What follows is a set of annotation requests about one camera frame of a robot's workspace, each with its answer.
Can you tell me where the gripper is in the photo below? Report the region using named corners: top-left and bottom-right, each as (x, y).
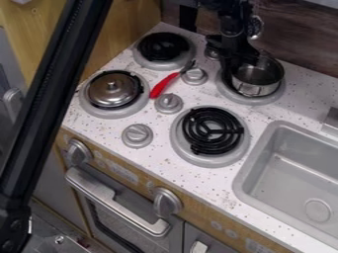
top-left (203, 33), bottom-right (262, 79)

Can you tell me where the silver pan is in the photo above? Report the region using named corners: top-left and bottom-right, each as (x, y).
top-left (228, 56), bottom-right (287, 99)

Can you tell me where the toy stove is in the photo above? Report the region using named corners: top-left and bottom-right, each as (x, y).
top-left (77, 31), bottom-right (289, 169)

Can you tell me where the silver lid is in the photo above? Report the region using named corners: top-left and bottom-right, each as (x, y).
top-left (85, 72), bottom-right (143, 110)

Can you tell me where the toy sink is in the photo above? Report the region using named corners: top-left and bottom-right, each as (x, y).
top-left (230, 120), bottom-right (338, 250)

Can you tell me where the red handled tool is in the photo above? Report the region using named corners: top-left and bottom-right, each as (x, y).
top-left (147, 58), bottom-right (199, 100)

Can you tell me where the black metal frame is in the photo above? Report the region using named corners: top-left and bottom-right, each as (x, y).
top-left (0, 0), bottom-right (116, 253)

